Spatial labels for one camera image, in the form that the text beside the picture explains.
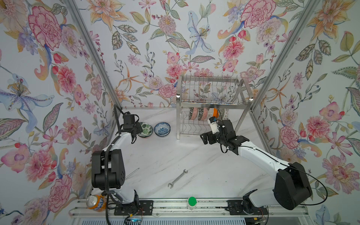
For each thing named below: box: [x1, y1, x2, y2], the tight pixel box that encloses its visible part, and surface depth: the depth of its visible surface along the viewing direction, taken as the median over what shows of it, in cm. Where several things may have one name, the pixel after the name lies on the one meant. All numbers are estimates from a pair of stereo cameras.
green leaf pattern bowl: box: [137, 121, 154, 138], surface depth 103 cm
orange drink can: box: [86, 194, 107, 212], surface depth 69 cm
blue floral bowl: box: [153, 121, 172, 138], surface depth 105 cm
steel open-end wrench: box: [167, 168, 188, 189], surface depth 84 cm
